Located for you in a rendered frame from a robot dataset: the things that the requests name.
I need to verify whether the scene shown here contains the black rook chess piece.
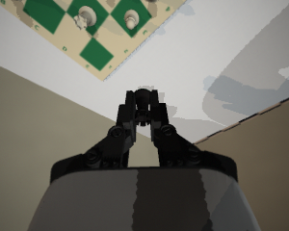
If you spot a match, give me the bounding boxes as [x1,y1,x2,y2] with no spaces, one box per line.
[134,89,150,126]

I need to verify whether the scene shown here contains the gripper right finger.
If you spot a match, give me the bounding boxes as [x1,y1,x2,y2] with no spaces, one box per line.
[149,90,238,183]

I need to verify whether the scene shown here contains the white rook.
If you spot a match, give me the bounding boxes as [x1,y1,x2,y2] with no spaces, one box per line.
[73,6,96,31]

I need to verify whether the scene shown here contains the green and cream chessboard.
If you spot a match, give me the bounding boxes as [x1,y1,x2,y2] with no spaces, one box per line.
[0,0,186,81]

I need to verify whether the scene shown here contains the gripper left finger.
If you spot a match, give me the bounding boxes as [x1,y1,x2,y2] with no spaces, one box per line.
[50,90,137,183]

